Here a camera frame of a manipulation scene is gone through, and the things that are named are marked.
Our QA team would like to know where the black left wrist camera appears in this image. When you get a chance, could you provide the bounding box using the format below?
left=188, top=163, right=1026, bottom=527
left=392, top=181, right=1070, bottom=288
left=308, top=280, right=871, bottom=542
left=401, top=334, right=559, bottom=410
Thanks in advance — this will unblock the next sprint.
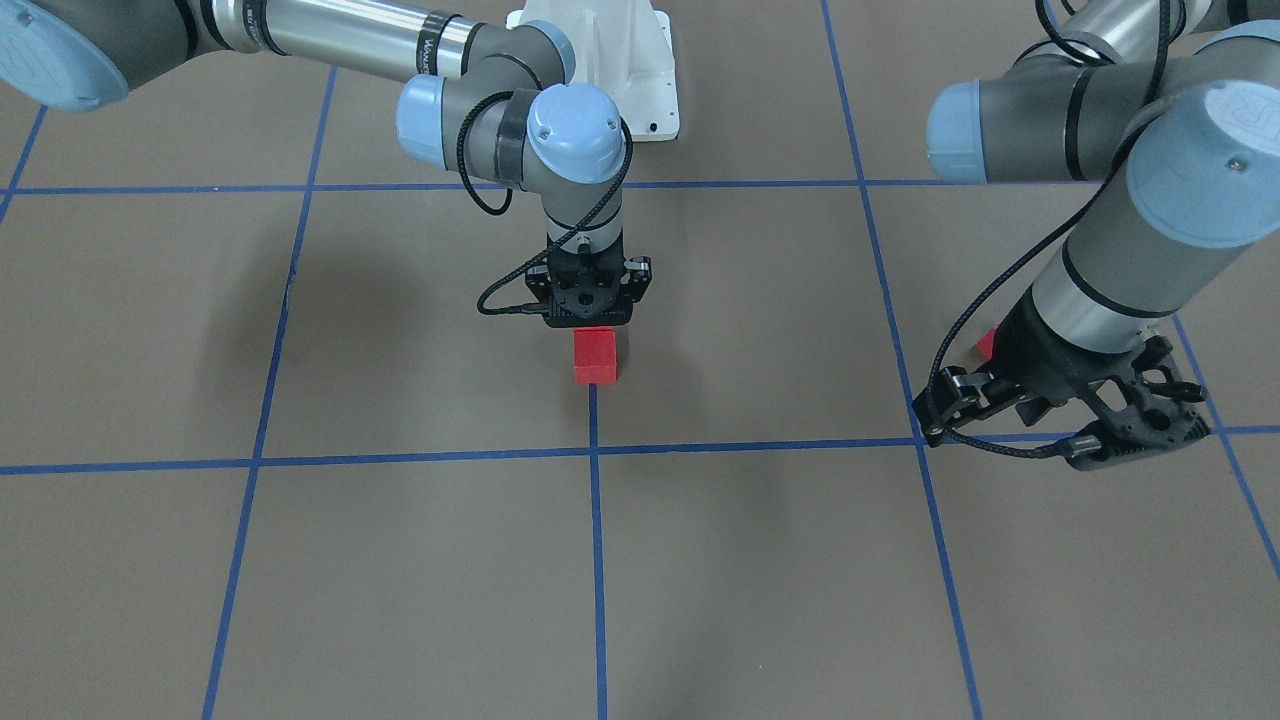
left=1060, top=334, right=1211, bottom=471

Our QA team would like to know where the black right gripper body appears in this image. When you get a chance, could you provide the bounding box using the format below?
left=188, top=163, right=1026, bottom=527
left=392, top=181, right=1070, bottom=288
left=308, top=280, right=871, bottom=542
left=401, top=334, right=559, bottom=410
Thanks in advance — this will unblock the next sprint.
left=527, top=245, right=653, bottom=306

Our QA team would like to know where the black camera cable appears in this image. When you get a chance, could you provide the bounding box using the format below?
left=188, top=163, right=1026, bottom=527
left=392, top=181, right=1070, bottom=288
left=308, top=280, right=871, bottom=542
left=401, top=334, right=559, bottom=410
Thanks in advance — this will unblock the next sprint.
left=457, top=92, right=634, bottom=316
left=925, top=0, right=1172, bottom=461

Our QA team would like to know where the red block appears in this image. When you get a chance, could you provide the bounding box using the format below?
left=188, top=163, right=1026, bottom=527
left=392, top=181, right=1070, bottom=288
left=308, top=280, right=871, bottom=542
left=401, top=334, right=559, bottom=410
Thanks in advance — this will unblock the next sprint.
left=974, top=327, right=998, bottom=363
left=573, top=325, right=620, bottom=386

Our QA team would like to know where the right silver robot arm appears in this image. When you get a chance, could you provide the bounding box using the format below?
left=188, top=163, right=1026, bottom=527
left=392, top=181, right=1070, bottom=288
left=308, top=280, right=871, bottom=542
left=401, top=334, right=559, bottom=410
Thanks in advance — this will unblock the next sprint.
left=1, top=1, right=653, bottom=327

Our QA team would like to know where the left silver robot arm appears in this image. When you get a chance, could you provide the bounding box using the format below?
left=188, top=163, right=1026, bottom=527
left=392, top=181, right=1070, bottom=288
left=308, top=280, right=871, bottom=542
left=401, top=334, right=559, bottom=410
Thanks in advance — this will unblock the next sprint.
left=913, top=1, right=1277, bottom=470

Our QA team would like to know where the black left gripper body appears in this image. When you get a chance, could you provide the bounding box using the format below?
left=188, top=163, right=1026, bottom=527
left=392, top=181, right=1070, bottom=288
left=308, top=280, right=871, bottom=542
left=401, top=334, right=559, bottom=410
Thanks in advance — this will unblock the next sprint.
left=986, top=299, right=1146, bottom=421

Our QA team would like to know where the white pedestal column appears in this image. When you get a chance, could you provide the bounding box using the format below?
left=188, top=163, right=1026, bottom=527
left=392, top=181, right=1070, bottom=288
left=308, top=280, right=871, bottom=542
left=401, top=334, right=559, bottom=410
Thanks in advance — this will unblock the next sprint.
left=506, top=1, right=681, bottom=142

